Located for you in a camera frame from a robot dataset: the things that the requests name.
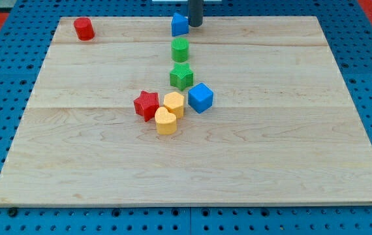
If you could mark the yellow hexagon block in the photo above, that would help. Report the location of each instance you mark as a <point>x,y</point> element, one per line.
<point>174,103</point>

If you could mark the yellow heart block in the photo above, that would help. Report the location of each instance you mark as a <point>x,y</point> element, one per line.
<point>166,122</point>

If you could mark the blue cube block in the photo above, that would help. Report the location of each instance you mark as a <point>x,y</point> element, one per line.
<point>200,97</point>

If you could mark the green star block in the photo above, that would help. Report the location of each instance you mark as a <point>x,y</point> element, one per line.
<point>181,76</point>

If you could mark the red star block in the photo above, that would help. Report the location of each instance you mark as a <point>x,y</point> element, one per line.
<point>146,105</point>

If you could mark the green cylinder block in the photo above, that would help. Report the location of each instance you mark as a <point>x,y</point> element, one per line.
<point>180,50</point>

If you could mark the blue triangle block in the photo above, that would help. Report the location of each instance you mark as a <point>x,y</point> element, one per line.
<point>179,25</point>

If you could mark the light wooden board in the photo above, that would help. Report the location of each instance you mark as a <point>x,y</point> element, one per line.
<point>282,131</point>

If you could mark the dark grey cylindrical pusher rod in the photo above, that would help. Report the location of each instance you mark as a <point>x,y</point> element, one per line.
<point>195,12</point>

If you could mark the red cylinder block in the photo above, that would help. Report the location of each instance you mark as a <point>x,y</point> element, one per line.
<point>84,28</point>

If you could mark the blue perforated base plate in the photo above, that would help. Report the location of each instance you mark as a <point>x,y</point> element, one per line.
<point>24,41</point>

